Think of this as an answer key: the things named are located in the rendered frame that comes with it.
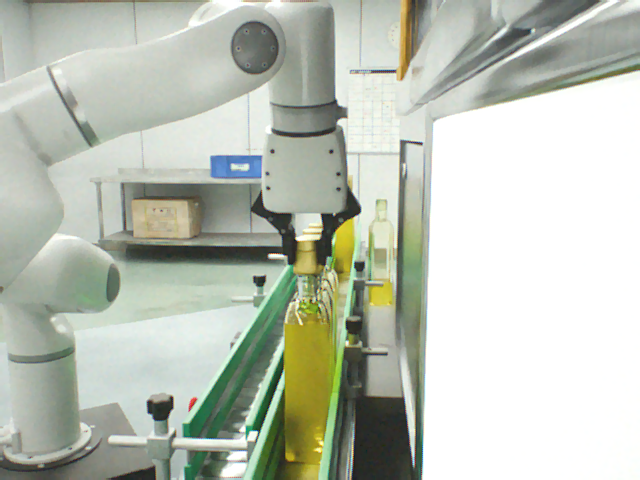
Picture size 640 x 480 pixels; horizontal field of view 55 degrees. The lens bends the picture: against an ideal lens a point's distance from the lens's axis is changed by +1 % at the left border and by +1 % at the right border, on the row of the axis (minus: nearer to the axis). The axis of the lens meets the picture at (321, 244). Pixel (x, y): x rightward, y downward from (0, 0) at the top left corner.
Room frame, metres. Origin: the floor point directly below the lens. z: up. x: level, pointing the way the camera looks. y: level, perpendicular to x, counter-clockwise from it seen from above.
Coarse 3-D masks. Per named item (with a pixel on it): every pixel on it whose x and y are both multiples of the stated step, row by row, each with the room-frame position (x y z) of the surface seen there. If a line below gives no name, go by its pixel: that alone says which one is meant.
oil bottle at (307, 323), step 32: (288, 320) 0.72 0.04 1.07; (320, 320) 0.71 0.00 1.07; (288, 352) 0.72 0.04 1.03; (320, 352) 0.71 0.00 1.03; (288, 384) 0.72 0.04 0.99; (320, 384) 0.71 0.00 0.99; (288, 416) 0.72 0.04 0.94; (320, 416) 0.71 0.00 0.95; (288, 448) 0.72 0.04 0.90; (320, 448) 0.71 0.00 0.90
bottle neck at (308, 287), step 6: (300, 276) 0.73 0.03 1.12; (306, 276) 0.73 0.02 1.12; (312, 276) 0.73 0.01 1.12; (318, 276) 0.74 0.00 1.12; (300, 282) 0.73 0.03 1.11; (306, 282) 0.73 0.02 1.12; (312, 282) 0.73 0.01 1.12; (318, 282) 0.74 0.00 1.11; (300, 288) 0.73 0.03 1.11; (306, 288) 0.73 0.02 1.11; (312, 288) 0.73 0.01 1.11; (318, 288) 0.74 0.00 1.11; (300, 294) 0.73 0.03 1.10; (306, 294) 0.73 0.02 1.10; (312, 294) 0.73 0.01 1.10; (318, 294) 0.74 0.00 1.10
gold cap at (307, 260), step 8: (296, 240) 0.73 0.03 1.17; (304, 240) 0.73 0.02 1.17; (312, 240) 0.73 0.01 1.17; (296, 248) 0.73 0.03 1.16; (304, 248) 0.73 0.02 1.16; (312, 248) 0.73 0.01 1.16; (296, 256) 0.73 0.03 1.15; (304, 256) 0.73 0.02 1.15; (312, 256) 0.73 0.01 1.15; (320, 256) 0.74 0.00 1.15; (296, 264) 0.73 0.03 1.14; (304, 264) 0.73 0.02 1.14; (312, 264) 0.73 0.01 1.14; (320, 264) 0.74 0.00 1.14; (296, 272) 0.73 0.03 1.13; (304, 272) 0.73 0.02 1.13; (312, 272) 0.73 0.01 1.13; (320, 272) 0.74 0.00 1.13
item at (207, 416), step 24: (288, 288) 1.50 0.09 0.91; (264, 312) 1.15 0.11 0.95; (240, 336) 0.96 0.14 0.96; (264, 336) 1.14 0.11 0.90; (240, 360) 0.93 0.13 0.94; (216, 384) 0.78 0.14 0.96; (240, 384) 0.92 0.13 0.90; (192, 408) 0.69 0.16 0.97; (216, 408) 0.79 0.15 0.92; (192, 432) 0.67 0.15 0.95; (216, 432) 0.77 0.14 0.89; (192, 456) 0.67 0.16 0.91
